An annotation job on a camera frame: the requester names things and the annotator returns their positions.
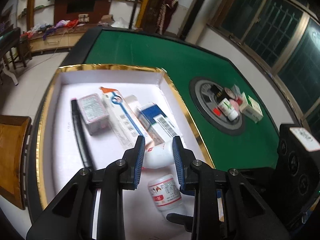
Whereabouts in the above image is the white bottle red label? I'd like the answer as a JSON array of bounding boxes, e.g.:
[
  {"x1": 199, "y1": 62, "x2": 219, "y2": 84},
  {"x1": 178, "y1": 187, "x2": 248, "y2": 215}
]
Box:
[{"x1": 148, "y1": 174, "x2": 188, "y2": 218}]

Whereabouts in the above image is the black pen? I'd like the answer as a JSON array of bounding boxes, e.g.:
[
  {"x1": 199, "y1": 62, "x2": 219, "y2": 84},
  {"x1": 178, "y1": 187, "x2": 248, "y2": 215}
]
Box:
[{"x1": 71, "y1": 99, "x2": 94, "y2": 171}]

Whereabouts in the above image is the small white bottle red cap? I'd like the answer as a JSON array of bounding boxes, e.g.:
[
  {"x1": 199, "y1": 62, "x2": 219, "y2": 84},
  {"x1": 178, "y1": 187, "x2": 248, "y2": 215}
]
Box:
[{"x1": 143, "y1": 141, "x2": 175, "y2": 169}]

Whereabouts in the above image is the large green white medicine box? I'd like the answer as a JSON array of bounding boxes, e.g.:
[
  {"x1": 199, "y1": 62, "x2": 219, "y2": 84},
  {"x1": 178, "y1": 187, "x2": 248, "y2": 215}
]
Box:
[{"x1": 240, "y1": 92, "x2": 264, "y2": 123}]

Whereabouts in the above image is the blue white medicine box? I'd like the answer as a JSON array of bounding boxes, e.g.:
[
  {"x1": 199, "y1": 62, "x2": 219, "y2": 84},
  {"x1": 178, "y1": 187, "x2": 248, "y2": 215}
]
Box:
[{"x1": 137, "y1": 104, "x2": 182, "y2": 146}]

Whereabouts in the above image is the white bottle green label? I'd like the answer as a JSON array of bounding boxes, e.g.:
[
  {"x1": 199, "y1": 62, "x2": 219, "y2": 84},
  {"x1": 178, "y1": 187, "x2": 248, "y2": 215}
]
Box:
[{"x1": 218, "y1": 98, "x2": 239, "y2": 121}]

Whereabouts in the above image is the small white grey box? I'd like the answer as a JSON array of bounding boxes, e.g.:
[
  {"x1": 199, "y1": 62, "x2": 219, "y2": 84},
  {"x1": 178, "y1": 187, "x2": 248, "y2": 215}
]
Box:
[{"x1": 77, "y1": 93, "x2": 108, "y2": 135}]

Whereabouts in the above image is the long white blue orange box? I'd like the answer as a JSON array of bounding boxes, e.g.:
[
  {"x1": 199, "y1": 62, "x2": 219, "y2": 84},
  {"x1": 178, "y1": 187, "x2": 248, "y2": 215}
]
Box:
[{"x1": 100, "y1": 87, "x2": 155, "y2": 150}]

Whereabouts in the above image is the grey red narrow box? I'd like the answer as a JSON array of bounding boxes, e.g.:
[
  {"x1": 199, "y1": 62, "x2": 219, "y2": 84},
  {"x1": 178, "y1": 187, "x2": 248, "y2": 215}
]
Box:
[{"x1": 231, "y1": 85, "x2": 243, "y2": 106}]

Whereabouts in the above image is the wooden armchair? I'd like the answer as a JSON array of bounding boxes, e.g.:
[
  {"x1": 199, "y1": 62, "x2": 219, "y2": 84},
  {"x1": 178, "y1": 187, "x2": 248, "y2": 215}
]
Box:
[{"x1": 1, "y1": 115, "x2": 31, "y2": 210}]

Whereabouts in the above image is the round mahjong table control panel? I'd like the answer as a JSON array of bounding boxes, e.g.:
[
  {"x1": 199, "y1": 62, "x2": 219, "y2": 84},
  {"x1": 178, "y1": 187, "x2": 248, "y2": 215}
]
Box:
[{"x1": 189, "y1": 77, "x2": 245, "y2": 136}]

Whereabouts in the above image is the gold rimmed white storage box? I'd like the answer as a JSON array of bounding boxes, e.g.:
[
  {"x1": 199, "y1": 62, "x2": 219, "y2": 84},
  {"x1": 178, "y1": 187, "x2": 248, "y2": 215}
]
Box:
[{"x1": 36, "y1": 64, "x2": 216, "y2": 240}]

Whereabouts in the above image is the window with green grille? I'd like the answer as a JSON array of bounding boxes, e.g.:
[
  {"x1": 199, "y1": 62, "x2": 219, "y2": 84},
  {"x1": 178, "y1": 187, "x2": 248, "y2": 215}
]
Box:
[{"x1": 209, "y1": 0, "x2": 319, "y2": 137}]

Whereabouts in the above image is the low wooden tv bench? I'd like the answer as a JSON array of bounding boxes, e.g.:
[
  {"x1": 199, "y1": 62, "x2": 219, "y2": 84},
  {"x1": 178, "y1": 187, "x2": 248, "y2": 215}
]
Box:
[{"x1": 29, "y1": 24, "x2": 97, "y2": 54}]

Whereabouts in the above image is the wooden chair with red cloth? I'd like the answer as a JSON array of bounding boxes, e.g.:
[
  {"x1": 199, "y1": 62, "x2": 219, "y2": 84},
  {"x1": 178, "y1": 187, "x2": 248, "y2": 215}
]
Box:
[{"x1": 128, "y1": 0, "x2": 178, "y2": 35}]

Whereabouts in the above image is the red brown tv cabinet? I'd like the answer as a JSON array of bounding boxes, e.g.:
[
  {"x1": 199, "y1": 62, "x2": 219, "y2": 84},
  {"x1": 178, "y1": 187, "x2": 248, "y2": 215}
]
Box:
[{"x1": 54, "y1": 0, "x2": 112, "y2": 24}]

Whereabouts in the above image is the wooden wall shelving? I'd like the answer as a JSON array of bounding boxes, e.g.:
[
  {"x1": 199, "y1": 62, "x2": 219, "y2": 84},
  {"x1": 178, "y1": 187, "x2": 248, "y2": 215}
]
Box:
[{"x1": 16, "y1": 0, "x2": 54, "y2": 31}]

